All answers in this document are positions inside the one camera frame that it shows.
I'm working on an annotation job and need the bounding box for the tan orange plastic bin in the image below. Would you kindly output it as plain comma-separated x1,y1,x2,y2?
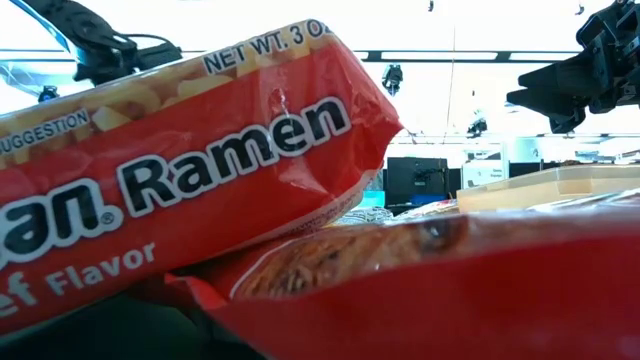
456,163,640,214

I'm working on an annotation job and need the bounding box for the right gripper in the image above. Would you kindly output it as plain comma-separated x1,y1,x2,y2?
506,0,640,135

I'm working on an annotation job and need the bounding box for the black hanging device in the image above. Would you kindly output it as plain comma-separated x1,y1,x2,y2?
466,117,489,139
381,63,404,97

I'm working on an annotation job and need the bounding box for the blue storage box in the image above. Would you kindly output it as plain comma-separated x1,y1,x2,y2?
409,193,448,207

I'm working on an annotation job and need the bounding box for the black computer monitor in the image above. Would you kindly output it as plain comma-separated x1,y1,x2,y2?
385,156,450,207

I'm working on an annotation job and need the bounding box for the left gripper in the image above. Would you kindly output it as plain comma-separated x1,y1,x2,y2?
73,35,184,87

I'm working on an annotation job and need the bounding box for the red beef flavor ramen pack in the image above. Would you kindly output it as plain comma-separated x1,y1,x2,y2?
0,18,404,339

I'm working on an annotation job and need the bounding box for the white sign board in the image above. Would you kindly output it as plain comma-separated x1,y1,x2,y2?
460,143,511,190

